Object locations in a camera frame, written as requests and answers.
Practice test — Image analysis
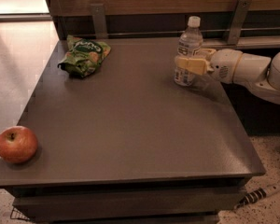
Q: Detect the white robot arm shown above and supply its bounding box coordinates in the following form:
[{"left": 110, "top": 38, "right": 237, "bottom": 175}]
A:
[{"left": 175, "top": 49, "right": 280, "bottom": 105}]

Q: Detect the striped black white cable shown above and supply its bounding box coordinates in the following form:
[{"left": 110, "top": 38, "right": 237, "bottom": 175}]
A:
[{"left": 233, "top": 184, "right": 280, "bottom": 210}]

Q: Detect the green snack bag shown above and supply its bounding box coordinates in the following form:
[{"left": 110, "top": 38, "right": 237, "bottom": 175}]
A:
[{"left": 57, "top": 35, "right": 111, "bottom": 77}]

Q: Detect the right metal bracket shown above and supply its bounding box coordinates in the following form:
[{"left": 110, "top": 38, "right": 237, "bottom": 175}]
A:
[{"left": 226, "top": 0, "right": 252, "bottom": 45}]

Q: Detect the horizontal metal rail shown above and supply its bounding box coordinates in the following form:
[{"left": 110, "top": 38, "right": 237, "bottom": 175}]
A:
[{"left": 107, "top": 27, "right": 280, "bottom": 38}]

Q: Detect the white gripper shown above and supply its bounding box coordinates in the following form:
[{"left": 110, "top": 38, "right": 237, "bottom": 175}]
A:
[{"left": 175, "top": 49, "right": 243, "bottom": 84}]

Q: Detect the left metal bracket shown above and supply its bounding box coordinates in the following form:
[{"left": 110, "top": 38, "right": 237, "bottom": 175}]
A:
[{"left": 91, "top": 4, "right": 108, "bottom": 39}]

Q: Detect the clear plastic water bottle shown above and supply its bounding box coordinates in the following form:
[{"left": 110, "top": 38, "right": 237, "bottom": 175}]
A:
[{"left": 174, "top": 16, "right": 203, "bottom": 87}]

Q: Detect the red apple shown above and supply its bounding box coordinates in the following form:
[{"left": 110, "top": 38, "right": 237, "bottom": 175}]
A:
[{"left": 0, "top": 126, "right": 38, "bottom": 164}]

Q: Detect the metal bracket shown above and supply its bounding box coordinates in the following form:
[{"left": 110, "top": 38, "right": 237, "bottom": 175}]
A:
[
  {"left": 226, "top": 0, "right": 252, "bottom": 45},
  {"left": 91, "top": 4, "right": 108, "bottom": 39}
]

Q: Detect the grey drawer cabinet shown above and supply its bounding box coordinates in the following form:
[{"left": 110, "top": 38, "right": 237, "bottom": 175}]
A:
[{"left": 0, "top": 38, "right": 265, "bottom": 224}]

